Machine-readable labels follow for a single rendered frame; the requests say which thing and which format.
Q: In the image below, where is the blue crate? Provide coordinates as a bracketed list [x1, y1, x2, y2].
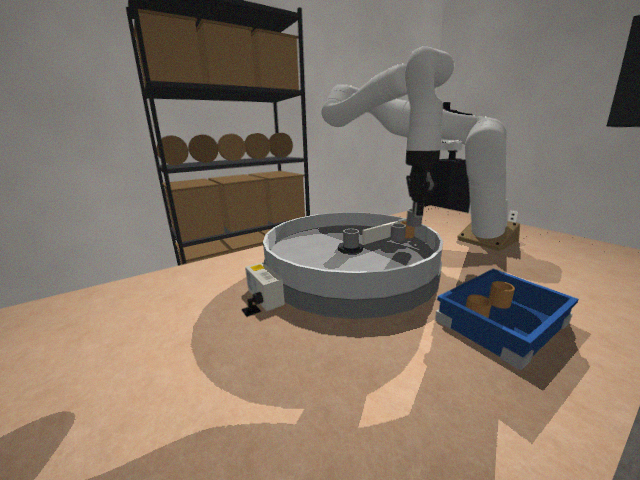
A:
[435, 269, 579, 370]

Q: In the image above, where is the bronze bushing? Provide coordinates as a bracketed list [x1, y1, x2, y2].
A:
[466, 294, 492, 318]
[489, 281, 515, 309]
[401, 221, 415, 238]

